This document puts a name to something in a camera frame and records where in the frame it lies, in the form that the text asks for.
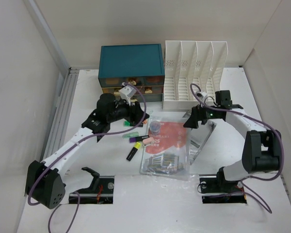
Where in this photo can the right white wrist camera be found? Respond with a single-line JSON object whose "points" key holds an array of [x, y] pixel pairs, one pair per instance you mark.
{"points": [[202, 96]]}

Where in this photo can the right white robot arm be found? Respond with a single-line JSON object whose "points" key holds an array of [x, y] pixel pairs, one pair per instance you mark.
{"points": [[262, 151]]}

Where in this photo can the red booklet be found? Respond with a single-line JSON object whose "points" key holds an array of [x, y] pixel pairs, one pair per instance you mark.
{"points": [[165, 157]]}

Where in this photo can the teal desktop drawer cabinet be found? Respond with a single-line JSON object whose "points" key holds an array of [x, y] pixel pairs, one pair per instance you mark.
{"points": [[140, 65]]}

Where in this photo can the grey setup guide manual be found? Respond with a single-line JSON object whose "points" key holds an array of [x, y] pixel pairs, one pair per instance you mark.
{"points": [[196, 139]]}

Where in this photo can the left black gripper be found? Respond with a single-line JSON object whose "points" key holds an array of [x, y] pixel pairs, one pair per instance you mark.
{"points": [[135, 113]]}

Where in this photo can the pink white stapler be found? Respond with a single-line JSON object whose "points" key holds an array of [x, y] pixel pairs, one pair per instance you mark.
{"points": [[148, 141]]}

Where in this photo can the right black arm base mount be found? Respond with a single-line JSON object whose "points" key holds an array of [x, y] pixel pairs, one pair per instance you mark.
{"points": [[215, 193]]}

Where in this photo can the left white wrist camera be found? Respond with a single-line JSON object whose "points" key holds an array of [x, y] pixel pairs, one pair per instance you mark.
{"points": [[126, 93]]}

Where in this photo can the purple cap black highlighter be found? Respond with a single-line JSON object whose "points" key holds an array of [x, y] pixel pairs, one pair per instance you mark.
{"points": [[138, 138]]}

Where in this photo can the yellow cap black highlighter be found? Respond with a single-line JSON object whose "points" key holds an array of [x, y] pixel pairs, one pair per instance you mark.
{"points": [[133, 151]]}

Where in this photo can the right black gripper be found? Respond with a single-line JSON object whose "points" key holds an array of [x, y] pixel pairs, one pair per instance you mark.
{"points": [[197, 115]]}

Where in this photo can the pale green highlighter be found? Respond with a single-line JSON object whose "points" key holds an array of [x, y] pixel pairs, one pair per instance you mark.
{"points": [[130, 135]]}

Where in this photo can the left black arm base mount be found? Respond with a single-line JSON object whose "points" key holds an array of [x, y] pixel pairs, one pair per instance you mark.
{"points": [[99, 190]]}

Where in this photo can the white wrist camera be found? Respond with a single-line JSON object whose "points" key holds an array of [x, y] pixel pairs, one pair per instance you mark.
{"points": [[202, 96], [126, 93]]}

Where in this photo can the white file organizer rack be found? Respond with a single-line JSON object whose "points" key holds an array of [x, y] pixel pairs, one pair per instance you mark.
{"points": [[187, 62]]}

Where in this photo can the clear box of paper clips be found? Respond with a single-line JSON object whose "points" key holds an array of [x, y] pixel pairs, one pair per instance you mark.
{"points": [[155, 127]]}

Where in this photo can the green cap black highlighter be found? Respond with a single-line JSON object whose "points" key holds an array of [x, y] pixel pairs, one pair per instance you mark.
{"points": [[126, 123]]}

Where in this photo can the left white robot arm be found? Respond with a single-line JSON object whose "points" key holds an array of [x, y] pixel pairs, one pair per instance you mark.
{"points": [[45, 183]]}

